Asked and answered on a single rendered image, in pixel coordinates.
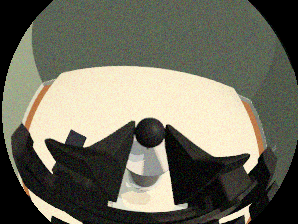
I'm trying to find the glass french press with black handle and plunger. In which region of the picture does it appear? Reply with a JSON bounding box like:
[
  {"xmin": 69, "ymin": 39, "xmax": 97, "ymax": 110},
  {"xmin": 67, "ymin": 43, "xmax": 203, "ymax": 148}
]
[{"xmin": 126, "ymin": 117, "xmax": 169, "ymax": 190}]

